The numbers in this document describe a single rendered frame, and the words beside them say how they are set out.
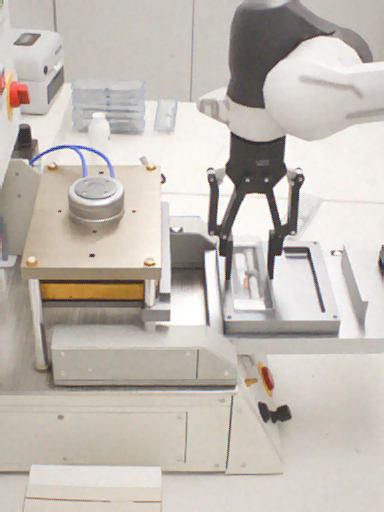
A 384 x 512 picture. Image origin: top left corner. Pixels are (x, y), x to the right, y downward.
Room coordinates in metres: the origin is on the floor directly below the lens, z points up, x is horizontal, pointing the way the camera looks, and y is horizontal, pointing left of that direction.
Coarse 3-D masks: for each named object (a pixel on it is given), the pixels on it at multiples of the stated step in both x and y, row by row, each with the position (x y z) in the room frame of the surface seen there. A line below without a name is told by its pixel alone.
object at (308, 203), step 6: (300, 198) 1.63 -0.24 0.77; (306, 198) 1.63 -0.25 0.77; (312, 198) 1.63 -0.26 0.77; (318, 198) 1.63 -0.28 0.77; (300, 204) 1.60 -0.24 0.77; (306, 204) 1.60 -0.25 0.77; (312, 204) 1.60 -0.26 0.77; (318, 204) 1.60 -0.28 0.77; (300, 210) 1.58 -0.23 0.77; (306, 210) 1.58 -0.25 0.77; (312, 210) 1.58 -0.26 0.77; (300, 216) 1.55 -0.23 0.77; (306, 216) 1.55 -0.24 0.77; (282, 222) 1.53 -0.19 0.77; (300, 222) 1.53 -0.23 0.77; (306, 222) 1.53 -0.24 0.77; (300, 228) 1.50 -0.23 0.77
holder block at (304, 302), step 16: (288, 256) 1.10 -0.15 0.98; (304, 256) 1.10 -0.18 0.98; (320, 256) 1.08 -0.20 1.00; (288, 272) 1.04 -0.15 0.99; (304, 272) 1.06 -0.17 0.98; (320, 272) 1.04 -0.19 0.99; (224, 288) 0.99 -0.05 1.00; (272, 288) 0.99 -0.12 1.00; (288, 288) 0.99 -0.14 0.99; (304, 288) 1.01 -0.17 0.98; (320, 288) 1.00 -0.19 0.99; (224, 304) 0.95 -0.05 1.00; (288, 304) 0.96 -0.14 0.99; (304, 304) 0.98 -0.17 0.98; (320, 304) 0.97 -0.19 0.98; (224, 320) 0.92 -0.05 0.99; (240, 320) 0.92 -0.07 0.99; (256, 320) 0.92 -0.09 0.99; (272, 320) 0.92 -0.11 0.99; (288, 320) 0.92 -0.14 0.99; (304, 320) 0.92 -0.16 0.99; (320, 320) 0.92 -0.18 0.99; (336, 320) 0.92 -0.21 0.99
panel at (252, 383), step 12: (240, 360) 0.93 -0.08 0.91; (264, 360) 1.08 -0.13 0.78; (240, 372) 0.90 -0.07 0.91; (252, 372) 0.96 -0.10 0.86; (240, 384) 0.87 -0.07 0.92; (252, 384) 0.93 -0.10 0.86; (264, 384) 0.99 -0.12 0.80; (252, 396) 0.89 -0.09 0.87; (264, 396) 0.96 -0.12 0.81; (252, 408) 0.87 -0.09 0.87; (264, 420) 0.88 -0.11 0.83; (276, 432) 0.92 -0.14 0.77; (276, 444) 0.88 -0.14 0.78
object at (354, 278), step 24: (216, 264) 1.08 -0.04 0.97; (336, 264) 1.09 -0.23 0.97; (360, 264) 1.10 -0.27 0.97; (216, 288) 1.02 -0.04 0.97; (336, 288) 1.03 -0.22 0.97; (360, 288) 0.98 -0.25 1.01; (216, 312) 0.96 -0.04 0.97; (360, 312) 0.95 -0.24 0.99; (240, 336) 0.91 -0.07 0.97; (264, 336) 0.91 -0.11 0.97; (288, 336) 0.91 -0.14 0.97; (312, 336) 0.92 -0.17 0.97; (336, 336) 0.92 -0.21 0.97; (360, 336) 0.92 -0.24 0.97
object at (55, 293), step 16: (48, 288) 0.90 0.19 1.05; (64, 288) 0.90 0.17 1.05; (80, 288) 0.90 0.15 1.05; (96, 288) 0.90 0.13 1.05; (112, 288) 0.90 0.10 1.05; (128, 288) 0.90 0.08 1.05; (48, 304) 0.90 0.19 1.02; (64, 304) 0.90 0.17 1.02; (80, 304) 0.90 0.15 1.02; (96, 304) 0.90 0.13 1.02; (112, 304) 0.90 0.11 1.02; (128, 304) 0.90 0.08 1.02
